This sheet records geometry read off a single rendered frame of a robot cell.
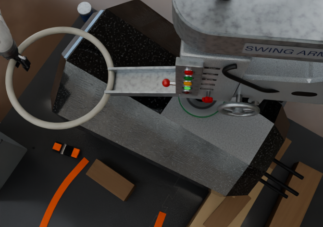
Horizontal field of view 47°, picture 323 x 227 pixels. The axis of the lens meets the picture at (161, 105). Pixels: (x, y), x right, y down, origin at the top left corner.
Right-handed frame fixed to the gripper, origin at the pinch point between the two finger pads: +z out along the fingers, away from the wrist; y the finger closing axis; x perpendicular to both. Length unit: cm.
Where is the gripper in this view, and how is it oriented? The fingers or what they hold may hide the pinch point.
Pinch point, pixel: (21, 64)
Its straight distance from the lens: 193.8
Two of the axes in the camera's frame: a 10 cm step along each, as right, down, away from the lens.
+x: 3.6, -9.0, 2.5
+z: -0.5, 2.5, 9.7
